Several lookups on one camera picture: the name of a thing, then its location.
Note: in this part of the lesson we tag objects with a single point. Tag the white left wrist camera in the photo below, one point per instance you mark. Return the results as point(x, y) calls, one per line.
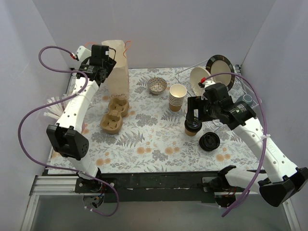
point(81, 54)

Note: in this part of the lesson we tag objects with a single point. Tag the cream ceramic plate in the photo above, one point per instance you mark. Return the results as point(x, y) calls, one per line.
point(196, 75)

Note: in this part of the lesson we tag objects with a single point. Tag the stack of paper cups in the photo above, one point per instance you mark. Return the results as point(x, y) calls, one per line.
point(177, 93)

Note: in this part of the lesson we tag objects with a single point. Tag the white wire dish rack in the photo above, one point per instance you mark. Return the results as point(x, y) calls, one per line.
point(239, 88)

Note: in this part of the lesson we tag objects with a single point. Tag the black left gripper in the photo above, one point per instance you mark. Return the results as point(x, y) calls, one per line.
point(109, 63)

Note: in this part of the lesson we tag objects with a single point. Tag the grey blue ceramic mug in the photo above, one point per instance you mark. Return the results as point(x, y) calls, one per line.
point(246, 98)

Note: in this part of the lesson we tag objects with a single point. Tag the black plastic cup lid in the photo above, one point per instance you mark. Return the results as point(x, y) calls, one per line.
point(193, 126)

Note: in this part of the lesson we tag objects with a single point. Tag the stack of cardboard cup carriers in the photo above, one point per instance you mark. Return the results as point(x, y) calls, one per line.
point(112, 121)

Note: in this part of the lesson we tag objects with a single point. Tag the patterned ceramic bowl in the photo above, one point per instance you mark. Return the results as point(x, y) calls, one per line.
point(157, 85)

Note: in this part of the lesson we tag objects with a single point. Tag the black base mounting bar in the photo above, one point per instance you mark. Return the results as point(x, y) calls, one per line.
point(163, 186)

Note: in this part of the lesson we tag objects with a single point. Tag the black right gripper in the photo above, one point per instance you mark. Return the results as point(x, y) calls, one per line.
point(193, 103)

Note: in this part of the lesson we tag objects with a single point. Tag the floral patterned table mat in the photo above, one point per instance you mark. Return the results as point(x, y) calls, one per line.
point(152, 138)

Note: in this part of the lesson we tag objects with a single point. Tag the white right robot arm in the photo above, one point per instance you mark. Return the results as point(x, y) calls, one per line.
point(277, 178)

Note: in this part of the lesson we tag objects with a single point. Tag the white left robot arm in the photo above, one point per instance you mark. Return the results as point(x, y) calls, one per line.
point(66, 135)

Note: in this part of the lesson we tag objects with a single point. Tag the dark rimmed ceramic plate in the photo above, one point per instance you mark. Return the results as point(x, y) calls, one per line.
point(221, 64)

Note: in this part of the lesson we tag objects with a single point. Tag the brown paper coffee cup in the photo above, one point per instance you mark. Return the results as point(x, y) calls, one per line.
point(190, 133)

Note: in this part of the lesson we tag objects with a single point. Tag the beige paper takeout bag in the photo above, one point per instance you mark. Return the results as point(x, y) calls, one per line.
point(118, 81)

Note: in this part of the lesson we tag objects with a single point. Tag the stack of black lids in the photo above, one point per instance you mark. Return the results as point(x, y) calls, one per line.
point(209, 141)

